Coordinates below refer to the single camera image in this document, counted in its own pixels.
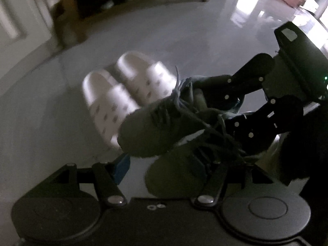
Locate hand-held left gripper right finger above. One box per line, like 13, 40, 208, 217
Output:
192, 156, 272, 208

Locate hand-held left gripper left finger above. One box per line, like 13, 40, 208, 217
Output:
52, 153, 131, 208

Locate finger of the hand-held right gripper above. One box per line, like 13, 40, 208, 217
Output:
201, 53, 276, 108
225, 95, 304, 155

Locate grey lace-up sneaker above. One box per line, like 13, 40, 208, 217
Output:
118, 66, 247, 158
145, 147, 208, 198

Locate white heart-print slide sandal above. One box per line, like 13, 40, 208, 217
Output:
82, 70, 140, 150
114, 51, 180, 106

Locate wooden shoe rack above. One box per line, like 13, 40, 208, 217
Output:
51, 0, 214, 48

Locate white panelled door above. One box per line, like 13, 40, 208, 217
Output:
0, 0, 55, 66

